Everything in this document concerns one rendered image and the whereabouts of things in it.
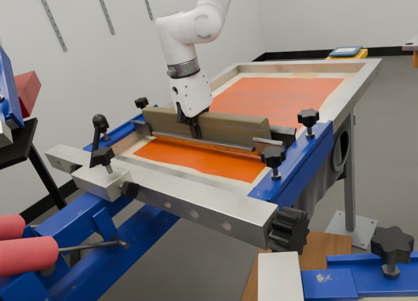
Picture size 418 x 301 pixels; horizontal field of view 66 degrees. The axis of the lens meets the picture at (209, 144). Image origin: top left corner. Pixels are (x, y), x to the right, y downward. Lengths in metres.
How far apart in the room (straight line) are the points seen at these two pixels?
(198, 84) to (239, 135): 0.16
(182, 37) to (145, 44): 2.59
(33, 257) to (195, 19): 0.52
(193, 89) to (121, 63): 2.38
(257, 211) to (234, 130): 0.30
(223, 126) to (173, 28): 0.25
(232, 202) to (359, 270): 0.20
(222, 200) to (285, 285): 0.18
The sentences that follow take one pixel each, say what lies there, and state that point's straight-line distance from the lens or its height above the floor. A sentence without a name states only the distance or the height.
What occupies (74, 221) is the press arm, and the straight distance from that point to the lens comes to 0.63.
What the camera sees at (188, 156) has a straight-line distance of 0.85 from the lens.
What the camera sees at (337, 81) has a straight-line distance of 1.16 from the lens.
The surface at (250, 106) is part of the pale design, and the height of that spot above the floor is 0.96.
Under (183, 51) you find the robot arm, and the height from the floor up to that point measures 1.22.
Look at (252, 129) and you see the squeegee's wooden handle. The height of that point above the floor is 1.04.
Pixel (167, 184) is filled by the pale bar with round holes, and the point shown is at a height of 1.04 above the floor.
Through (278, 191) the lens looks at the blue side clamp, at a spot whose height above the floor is 1.01.
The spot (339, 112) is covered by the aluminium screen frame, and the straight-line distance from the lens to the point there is 0.87.
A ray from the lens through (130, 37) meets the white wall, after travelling 3.22.
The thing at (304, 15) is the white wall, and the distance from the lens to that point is 4.68.
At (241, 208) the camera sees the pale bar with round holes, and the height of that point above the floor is 1.04.
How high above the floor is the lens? 1.37
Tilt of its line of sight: 28 degrees down
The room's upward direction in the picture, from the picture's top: 15 degrees counter-clockwise
